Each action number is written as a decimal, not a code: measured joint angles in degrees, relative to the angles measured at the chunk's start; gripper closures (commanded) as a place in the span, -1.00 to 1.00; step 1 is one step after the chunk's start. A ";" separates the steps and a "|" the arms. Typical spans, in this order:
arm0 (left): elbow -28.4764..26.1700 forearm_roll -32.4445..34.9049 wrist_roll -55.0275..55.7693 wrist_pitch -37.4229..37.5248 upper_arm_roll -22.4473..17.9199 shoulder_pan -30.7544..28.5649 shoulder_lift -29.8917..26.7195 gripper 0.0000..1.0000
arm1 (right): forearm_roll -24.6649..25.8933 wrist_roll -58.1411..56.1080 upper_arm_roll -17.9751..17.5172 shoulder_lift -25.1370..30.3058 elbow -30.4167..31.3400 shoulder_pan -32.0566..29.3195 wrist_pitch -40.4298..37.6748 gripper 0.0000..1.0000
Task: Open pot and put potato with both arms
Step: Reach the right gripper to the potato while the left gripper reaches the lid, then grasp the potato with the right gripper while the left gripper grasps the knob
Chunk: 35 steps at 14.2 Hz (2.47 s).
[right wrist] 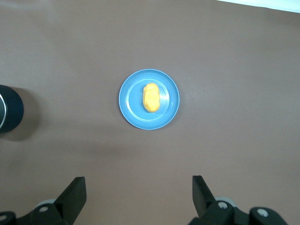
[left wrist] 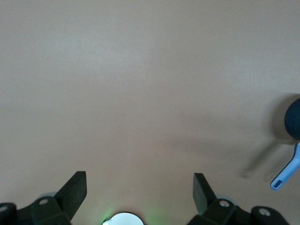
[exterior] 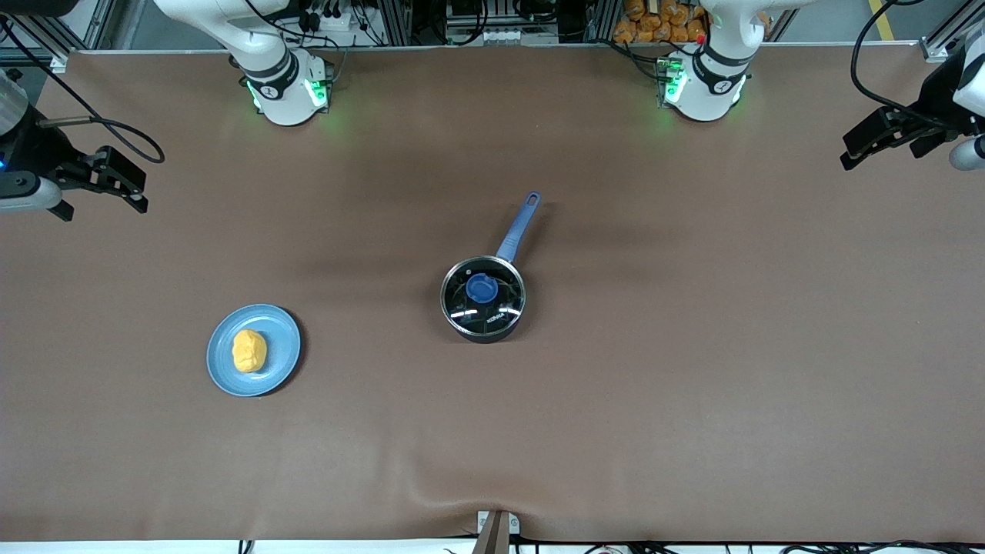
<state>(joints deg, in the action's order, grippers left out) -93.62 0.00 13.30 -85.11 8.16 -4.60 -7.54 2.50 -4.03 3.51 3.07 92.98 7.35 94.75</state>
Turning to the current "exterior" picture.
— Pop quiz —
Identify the white connector block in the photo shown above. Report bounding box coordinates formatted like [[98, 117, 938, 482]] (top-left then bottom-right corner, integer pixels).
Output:
[[444, 26, 526, 46]]

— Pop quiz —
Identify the metal clamp bracket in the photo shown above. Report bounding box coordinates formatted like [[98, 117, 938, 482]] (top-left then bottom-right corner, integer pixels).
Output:
[[475, 509, 522, 554]]

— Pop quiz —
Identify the brown table mat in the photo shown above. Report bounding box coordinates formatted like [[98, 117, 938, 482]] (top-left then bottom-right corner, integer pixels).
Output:
[[0, 42, 985, 544]]

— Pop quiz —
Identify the light blue round plate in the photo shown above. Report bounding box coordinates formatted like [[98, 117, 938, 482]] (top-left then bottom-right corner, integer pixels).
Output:
[[206, 304, 302, 398]]

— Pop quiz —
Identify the aluminium frame profile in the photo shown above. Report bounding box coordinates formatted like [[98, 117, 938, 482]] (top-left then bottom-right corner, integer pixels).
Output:
[[919, 14, 985, 64], [0, 12, 102, 75]]

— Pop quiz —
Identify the white power strip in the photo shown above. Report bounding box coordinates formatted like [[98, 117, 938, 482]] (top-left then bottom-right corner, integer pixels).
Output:
[[302, 0, 359, 36]]

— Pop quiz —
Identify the dark blue saucepan with handle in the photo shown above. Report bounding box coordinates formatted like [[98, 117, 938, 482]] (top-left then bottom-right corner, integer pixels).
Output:
[[440, 191, 543, 345]]

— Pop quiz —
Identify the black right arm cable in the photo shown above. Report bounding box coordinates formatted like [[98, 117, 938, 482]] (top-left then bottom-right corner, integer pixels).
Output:
[[0, 19, 166, 165]]

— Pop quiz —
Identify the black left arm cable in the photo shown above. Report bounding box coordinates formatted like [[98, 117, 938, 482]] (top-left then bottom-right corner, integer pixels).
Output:
[[850, 0, 928, 118]]

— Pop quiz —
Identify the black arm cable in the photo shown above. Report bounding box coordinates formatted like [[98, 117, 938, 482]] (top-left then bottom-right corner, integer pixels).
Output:
[[850, 0, 928, 118], [0, 19, 166, 165]]

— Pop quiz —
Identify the glass lid with blue knob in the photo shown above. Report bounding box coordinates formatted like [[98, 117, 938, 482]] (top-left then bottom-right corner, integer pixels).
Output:
[[441, 256, 527, 338]]

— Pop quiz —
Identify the bag of orange items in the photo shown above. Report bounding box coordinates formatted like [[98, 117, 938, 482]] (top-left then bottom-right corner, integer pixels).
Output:
[[613, 0, 708, 45]]

